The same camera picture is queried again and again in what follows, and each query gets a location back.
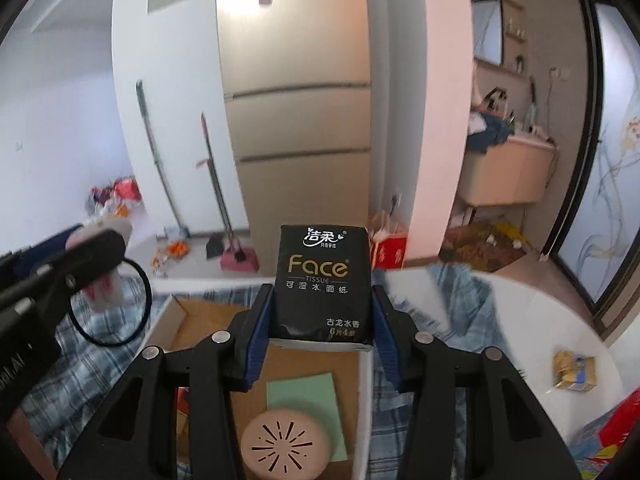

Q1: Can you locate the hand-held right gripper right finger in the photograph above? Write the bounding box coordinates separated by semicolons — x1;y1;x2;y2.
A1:
371;285;583;480

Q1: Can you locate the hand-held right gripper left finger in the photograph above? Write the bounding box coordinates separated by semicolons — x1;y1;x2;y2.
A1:
57;284;275;480

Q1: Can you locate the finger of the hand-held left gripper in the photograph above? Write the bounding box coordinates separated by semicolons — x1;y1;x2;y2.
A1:
0;229;127;322
0;225;85;288

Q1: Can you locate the black hair tie with plush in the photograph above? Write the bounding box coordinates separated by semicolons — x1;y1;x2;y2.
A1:
66;216;153;347

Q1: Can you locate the green foam pad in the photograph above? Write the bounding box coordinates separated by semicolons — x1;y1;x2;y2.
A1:
266;372;348;462

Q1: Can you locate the black tissue packet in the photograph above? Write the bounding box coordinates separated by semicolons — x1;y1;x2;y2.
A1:
268;225;375;346

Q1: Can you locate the pink round device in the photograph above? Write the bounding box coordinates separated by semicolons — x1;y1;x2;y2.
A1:
240;411;333;480

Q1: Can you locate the pile of colourful bags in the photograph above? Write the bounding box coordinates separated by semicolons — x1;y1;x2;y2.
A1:
89;175;144;221

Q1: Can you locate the blue plaid shirt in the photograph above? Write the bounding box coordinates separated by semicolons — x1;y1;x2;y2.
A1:
20;262;526;480

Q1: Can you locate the pink dustpan with broom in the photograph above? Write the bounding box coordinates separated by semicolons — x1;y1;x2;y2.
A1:
200;112;259;272

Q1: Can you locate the orange floor clutter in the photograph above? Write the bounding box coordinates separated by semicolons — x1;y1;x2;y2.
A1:
152;237;192;277

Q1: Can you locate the red cardboard box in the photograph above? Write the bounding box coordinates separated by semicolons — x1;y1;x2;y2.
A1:
369;210;409;271

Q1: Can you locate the grey mop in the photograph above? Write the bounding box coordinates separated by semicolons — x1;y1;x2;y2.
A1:
135;80;192;239

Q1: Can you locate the patterned floor rug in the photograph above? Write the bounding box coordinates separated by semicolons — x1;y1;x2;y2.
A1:
439;217;529;267

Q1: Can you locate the yellow snack packet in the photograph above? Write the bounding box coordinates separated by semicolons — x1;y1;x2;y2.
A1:
552;350;599;392

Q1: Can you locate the beige vanity cabinet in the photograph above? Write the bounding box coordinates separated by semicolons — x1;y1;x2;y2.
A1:
460;130;559;208

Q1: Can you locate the dark blue clothes pile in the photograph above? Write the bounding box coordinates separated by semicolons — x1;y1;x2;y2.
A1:
467;110;516;156

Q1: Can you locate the blue and red printed packet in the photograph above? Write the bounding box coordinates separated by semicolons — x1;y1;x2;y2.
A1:
570;405;640;480

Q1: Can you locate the beige wardrobe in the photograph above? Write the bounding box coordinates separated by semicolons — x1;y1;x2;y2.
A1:
215;0;373;266

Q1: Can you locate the frosted glass door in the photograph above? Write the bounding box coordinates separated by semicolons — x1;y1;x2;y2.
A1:
549;0;640;347

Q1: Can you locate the wall mirror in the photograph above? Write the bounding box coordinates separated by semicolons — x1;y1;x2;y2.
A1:
472;0;504;67

